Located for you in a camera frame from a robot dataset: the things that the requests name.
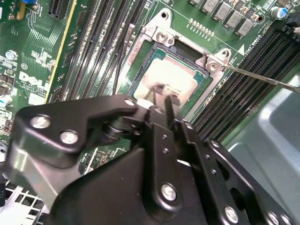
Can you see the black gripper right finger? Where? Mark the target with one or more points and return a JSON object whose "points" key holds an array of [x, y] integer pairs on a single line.
{"points": [[211, 168]]}

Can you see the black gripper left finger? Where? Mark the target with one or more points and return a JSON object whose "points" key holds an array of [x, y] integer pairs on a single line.
{"points": [[54, 131]]}

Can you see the silver topped CPU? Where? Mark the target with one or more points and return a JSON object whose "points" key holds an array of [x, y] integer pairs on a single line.
{"points": [[168, 72]]}

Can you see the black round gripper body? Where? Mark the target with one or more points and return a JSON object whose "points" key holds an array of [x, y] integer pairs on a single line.
{"points": [[112, 194]]}

